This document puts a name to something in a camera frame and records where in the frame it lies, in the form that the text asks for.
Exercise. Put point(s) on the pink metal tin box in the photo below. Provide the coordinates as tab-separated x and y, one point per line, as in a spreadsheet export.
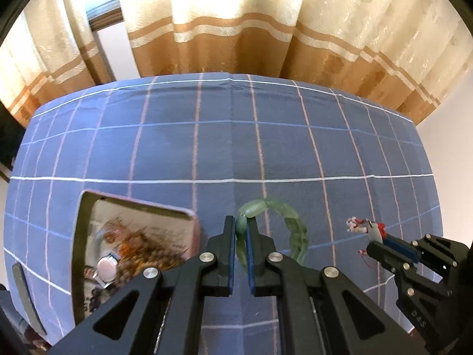
138	233

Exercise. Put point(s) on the red tassel jade pendant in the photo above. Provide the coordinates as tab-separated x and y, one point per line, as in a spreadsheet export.
375	231

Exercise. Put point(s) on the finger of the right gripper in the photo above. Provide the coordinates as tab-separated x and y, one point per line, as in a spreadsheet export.
400	264
432	249

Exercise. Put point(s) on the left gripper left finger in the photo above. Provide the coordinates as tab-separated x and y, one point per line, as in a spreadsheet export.
158	312

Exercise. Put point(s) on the left beige brown curtain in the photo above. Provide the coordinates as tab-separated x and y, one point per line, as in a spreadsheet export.
49	52

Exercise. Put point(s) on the silver wrist watch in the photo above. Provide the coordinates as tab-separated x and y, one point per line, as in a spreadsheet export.
104	273

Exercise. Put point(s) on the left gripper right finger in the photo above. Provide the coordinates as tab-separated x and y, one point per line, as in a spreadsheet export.
320	311

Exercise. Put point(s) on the right beige brown curtain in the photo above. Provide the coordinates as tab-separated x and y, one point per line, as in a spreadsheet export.
404	54

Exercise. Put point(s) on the beige brown curtain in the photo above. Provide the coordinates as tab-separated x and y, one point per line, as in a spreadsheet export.
49	52
404	54

